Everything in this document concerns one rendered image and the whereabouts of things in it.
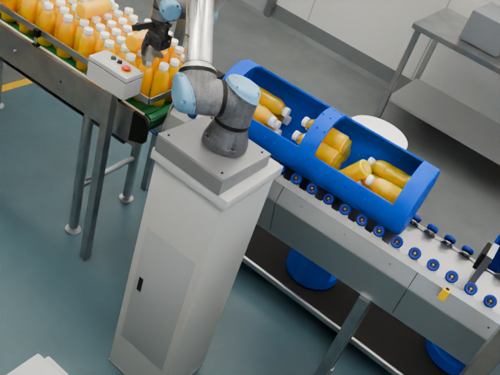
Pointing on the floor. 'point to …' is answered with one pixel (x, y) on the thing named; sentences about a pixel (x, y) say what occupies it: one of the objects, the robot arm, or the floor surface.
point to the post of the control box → (98, 173)
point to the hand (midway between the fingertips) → (146, 60)
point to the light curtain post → (485, 356)
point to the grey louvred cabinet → (39, 367)
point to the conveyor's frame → (49, 65)
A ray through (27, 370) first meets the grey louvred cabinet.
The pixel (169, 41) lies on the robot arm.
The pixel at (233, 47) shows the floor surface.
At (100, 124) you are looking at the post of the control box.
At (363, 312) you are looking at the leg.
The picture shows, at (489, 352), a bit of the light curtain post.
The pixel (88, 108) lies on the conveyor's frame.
